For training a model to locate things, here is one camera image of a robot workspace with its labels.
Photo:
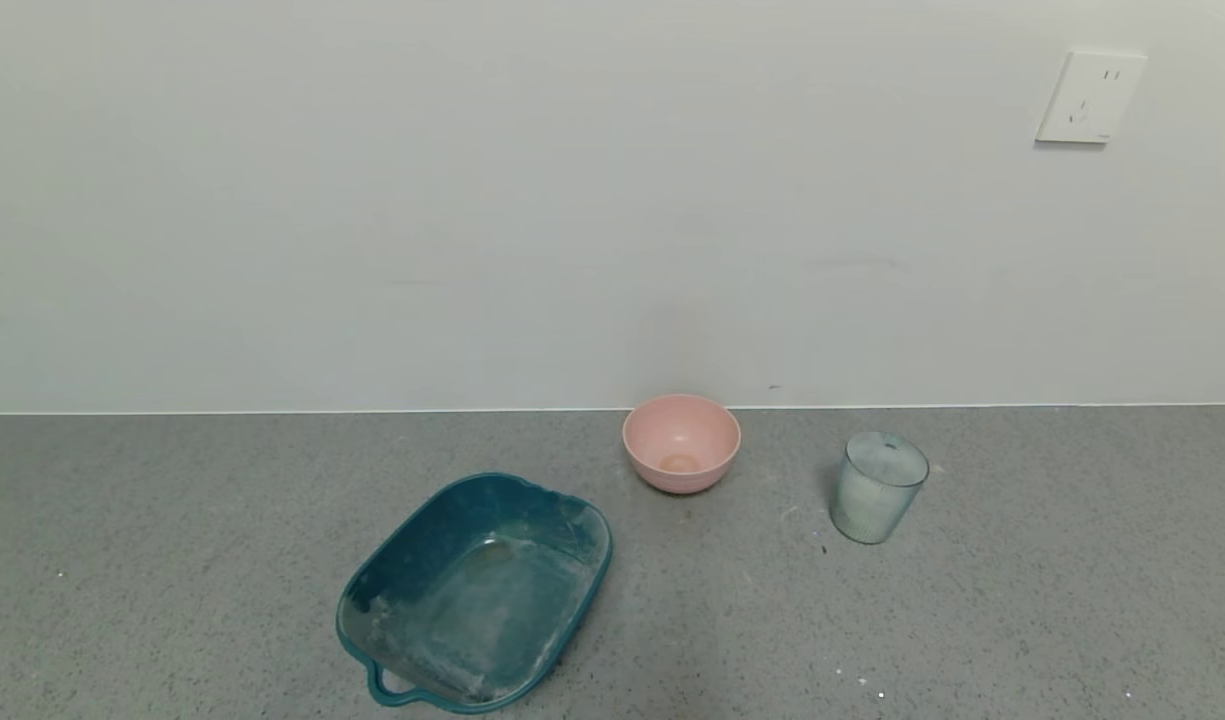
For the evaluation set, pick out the clear ribbed plastic cup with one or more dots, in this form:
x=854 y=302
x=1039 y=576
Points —
x=875 y=500

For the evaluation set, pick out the pink plastic bowl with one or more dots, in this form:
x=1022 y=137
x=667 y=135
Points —
x=680 y=445

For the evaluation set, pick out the white wall socket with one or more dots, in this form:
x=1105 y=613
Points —
x=1090 y=95

